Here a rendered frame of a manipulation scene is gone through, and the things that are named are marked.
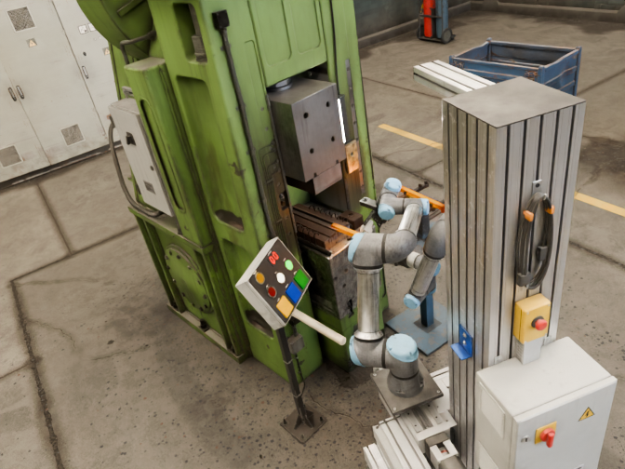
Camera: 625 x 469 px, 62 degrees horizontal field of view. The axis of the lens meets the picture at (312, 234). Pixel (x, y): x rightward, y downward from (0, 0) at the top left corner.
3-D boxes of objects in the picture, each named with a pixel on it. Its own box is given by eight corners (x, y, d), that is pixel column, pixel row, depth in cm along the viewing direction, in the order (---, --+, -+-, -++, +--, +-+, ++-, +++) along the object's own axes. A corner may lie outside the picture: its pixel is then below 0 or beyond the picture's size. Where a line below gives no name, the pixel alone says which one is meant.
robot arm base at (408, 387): (431, 389, 210) (430, 372, 205) (396, 403, 208) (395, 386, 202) (413, 364, 223) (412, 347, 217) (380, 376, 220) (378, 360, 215)
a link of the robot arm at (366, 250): (384, 374, 204) (384, 235, 195) (347, 369, 209) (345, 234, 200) (391, 362, 215) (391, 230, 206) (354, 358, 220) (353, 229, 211)
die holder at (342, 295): (381, 286, 323) (375, 224, 299) (339, 320, 303) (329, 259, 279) (318, 256, 360) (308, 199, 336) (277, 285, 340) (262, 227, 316)
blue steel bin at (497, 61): (577, 110, 598) (585, 45, 559) (537, 135, 562) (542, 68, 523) (487, 93, 683) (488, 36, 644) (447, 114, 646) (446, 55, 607)
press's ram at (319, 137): (357, 152, 278) (348, 76, 256) (305, 182, 258) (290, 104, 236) (303, 137, 306) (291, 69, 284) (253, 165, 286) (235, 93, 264)
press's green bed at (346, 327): (387, 340, 349) (381, 286, 323) (350, 375, 329) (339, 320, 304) (328, 307, 385) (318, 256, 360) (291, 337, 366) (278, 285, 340)
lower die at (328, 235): (350, 234, 295) (348, 221, 291) (325, 251, 285) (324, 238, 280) (299, 213, 323) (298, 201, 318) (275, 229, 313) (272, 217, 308)
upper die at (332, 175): (342, 178, 276) (339, 162, 271) (315, 194, 266) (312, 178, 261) (289, 161, 304) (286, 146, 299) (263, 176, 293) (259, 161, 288)
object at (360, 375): (415, 348, 339) (414, 347, 338) (354, 407, 308) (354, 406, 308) (368, 323, 365) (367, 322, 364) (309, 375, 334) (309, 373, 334)
